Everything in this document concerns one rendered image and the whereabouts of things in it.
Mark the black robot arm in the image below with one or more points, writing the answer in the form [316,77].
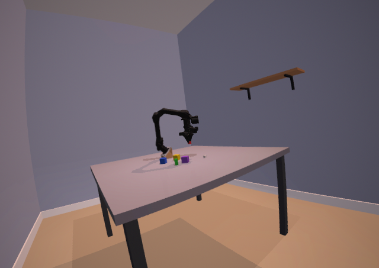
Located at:
[184,114]

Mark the purple block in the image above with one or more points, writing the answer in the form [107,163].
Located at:
[185,159]

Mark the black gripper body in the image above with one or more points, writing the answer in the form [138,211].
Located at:
[186,130]

